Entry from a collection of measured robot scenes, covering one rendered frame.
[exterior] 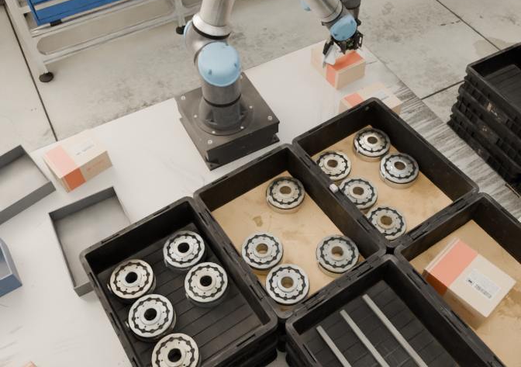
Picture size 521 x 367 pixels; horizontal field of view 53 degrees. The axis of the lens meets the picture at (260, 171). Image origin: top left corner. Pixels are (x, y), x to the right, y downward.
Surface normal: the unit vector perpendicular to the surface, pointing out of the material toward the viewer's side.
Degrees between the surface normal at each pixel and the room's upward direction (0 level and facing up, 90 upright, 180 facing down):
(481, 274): 0
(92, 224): 0
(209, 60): 10
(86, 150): 0
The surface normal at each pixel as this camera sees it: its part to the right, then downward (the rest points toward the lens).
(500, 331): -0.04, -0.61
